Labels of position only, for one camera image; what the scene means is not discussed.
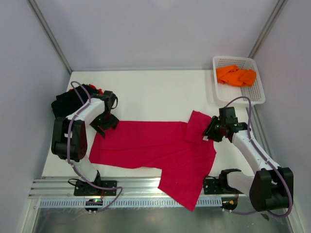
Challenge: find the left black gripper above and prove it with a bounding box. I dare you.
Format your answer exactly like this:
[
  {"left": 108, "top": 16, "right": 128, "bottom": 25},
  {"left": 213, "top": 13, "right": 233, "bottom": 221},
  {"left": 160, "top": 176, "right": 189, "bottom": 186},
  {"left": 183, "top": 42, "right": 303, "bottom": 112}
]
[{"left": 89, "top": 111, "right": 119, "bottom": 138}]

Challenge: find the magenta t shirt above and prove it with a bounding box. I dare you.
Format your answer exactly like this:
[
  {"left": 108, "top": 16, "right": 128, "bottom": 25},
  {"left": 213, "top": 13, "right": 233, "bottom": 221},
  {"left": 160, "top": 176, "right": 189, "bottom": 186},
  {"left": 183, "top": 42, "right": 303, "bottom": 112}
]
[{"left": 89, "top": 111, "right": 216, "bottom": 211}]

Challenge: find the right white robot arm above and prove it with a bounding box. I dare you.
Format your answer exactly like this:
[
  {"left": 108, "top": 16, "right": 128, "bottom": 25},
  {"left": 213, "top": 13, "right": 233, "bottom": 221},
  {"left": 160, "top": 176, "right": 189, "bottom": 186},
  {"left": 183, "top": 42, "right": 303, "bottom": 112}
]
[{"left": 203, "top": 107, "right": 294, "bottom": 212}]

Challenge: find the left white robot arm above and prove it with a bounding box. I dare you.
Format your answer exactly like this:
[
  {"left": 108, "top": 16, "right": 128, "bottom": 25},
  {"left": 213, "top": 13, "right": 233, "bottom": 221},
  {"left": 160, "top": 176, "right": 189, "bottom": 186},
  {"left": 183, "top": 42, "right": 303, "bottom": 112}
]
[{"left": 51, "top": 91, "right": 119, "bottom": 196}]

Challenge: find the red folded t shirt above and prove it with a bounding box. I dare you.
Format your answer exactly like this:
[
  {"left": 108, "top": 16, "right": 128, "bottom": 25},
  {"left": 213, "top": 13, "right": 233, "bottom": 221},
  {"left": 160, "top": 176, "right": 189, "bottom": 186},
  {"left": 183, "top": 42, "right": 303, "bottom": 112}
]
[{"left": 75, "top": 84, "right": 103, "bottom": 95}]

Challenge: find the white perforated plastic basket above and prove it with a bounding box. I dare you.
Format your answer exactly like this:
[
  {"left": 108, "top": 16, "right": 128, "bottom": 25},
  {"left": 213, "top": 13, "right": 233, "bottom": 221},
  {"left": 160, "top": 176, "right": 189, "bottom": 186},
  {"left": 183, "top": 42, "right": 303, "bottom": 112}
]
[{"left": 212, "top": 56, "right": 265, "bottom": 105}]

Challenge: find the black folded t shirt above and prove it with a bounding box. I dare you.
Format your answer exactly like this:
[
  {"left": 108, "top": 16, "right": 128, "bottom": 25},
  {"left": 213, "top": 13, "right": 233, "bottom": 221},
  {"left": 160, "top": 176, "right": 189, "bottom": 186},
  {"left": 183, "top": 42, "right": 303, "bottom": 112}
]
[{"left": 51, "top": 88, "right": 88, "bottom": 118}]

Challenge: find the orange t shirt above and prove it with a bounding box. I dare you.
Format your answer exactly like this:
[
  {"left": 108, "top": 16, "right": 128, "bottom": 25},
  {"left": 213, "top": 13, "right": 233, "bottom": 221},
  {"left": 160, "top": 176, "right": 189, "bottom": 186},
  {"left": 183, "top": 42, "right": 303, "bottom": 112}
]
[{"left": 216, "top": 65, "right": 257, "bottom": 87}]

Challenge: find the right black controller board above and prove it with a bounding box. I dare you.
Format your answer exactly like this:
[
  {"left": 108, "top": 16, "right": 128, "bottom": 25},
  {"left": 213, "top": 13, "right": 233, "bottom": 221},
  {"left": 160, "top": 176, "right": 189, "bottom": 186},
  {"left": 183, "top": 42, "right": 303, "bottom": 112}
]
[{"left": 221, "top": 198, "right": 238, "bottom": 211}]

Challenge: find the black controller board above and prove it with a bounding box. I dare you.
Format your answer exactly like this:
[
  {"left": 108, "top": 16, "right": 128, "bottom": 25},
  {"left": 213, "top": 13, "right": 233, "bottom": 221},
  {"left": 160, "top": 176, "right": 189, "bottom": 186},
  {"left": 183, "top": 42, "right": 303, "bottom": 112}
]
[
  {"left": 84, "top": 198, "right": 103, "bottom": 212},
  {"left": 221, "top": 198, "right": 238, "bottom": 211}
]

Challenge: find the left black controller board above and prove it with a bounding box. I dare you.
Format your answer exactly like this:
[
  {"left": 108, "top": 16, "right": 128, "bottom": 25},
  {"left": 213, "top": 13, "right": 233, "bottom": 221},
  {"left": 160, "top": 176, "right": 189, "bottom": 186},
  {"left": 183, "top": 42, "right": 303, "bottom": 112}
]
[{"left": 84, "top": 198, "right": 103, "bottom": 212}]

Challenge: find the aluminium side rail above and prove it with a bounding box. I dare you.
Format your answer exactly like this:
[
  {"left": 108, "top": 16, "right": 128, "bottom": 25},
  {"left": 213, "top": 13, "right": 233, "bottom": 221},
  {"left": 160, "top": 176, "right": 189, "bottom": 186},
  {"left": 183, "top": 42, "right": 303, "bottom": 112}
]
[{"left": 246, "top": 106, "right": 272, "bottom": 156}]

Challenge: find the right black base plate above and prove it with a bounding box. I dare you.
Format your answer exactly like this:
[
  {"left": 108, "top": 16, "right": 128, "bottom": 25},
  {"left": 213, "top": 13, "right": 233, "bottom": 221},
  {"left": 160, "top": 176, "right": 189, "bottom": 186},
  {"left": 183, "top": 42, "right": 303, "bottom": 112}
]
[{"left": 203, "top": 176, "right": 248, "bottom": 195}]

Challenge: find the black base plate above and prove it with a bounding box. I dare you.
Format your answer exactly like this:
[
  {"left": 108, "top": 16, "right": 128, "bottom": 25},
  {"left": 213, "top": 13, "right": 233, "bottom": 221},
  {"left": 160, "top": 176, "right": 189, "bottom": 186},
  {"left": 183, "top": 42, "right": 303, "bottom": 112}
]
[
  {"left": 73, "top": 180, "right": 117, "bottom": 197},
  {"left": 203, "top": 176, "right": 248, "bottom": 195}
]

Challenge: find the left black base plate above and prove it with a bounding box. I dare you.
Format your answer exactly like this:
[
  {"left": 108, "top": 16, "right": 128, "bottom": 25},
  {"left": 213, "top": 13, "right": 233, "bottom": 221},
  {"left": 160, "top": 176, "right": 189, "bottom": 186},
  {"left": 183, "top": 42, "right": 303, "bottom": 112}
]
[{"left": 73, "top": 180, "right": 117, "bottom": 197}]

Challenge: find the aluminium front rail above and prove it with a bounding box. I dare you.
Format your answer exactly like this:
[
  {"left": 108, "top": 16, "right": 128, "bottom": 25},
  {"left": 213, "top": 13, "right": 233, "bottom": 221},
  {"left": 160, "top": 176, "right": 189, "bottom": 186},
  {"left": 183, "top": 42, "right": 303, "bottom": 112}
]
[{"left": 28, "top": 176, "right": 294, "bottom": 199}]

